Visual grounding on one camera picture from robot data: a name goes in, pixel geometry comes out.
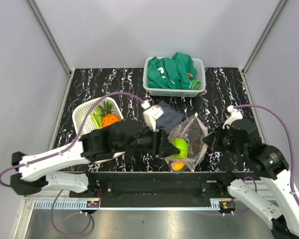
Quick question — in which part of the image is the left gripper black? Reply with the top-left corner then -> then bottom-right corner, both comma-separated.
115,121 -> 179,158

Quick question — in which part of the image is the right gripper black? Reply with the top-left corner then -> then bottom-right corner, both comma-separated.
202,121 -> 246,156

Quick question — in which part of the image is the fake green fruit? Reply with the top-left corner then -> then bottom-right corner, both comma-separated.
172,138 -> 188,159

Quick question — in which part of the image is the fake orange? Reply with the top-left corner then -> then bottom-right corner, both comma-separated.
171,162 -> 185,171

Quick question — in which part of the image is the clear zip top bag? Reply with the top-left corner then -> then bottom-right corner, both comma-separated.
165,113 -> 208,173

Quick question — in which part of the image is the fake pineapple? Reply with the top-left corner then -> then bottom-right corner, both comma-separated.
97,101 -> 121,127

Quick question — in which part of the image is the fake green onion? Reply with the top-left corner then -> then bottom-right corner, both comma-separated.
90,107 -> 103,129

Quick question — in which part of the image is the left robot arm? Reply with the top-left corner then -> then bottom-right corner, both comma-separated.
10,120 -> 180,197

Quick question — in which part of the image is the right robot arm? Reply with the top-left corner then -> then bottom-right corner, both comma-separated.
203,119 -> 299,239

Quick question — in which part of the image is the dark blue cloth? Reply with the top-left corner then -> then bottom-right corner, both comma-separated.
156,101 -> 184,134

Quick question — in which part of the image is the green clothing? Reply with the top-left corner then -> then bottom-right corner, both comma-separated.
147,52 -> 201,90

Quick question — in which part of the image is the grey plastic basket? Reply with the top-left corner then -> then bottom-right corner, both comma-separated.
143,52 -> 206,98

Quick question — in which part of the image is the white perforated basket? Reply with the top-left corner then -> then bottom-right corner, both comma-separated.
72,97 -> 125,164

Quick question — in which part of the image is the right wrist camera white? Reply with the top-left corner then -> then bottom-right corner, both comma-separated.
222,106 -> 243,129

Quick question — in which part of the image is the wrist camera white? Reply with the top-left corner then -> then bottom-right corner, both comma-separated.
141,101 -> 164,131
222,106 -> 243,129

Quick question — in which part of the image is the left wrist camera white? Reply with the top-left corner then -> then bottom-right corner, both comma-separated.
141,101 -> 164,131

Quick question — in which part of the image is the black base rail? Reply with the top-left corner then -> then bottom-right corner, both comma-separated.
39,171 -> 277,209

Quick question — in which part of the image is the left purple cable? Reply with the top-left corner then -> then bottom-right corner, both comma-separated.
0,91 -> 147,237

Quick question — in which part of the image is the purple cable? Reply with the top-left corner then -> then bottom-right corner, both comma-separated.
0,91 -> 147,237
234,104 -> 299,220

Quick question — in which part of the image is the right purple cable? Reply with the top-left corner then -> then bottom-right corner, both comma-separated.
234,104 -> 299,220

